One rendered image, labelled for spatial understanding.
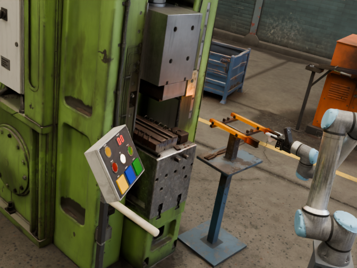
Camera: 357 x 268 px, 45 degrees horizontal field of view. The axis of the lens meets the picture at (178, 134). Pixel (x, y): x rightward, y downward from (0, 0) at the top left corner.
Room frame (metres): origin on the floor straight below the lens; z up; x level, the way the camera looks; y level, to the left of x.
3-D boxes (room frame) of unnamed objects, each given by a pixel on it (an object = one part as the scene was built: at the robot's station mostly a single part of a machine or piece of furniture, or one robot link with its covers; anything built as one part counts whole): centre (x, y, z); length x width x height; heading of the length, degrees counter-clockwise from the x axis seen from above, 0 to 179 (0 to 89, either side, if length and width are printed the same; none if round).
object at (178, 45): (2.59, 0.20, 1.56); 0.42 x 0.39 x 0.40; 52
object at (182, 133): (2.61, 0.00, 0.95); 0.12 x 0.08 x 0.06; 52
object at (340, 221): (2.05, -1.00, 0.79); 0.17 x 0.15 x 0.18; 89
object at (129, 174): (1.91, 0.22, 1.01); 0.07 x 0.05 x 0.07; 167
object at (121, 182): (1.81, 0.24, 1.01); 0.07 x 0.05 x 0.07; 167
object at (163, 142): (2.56, 0.23, 0.96); 0.42 x 0.20 x 0.09; 52
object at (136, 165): (2.00, 0.19, 1.01); 0.07 x 0.05 x 0.07; 167
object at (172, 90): (2.56, 0.23, 1.32); 0.42 x 0.20 x 0.10; 52
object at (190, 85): (2.76, -0.03, 1.27); 0.09 x 0.02 x 0.17; 142
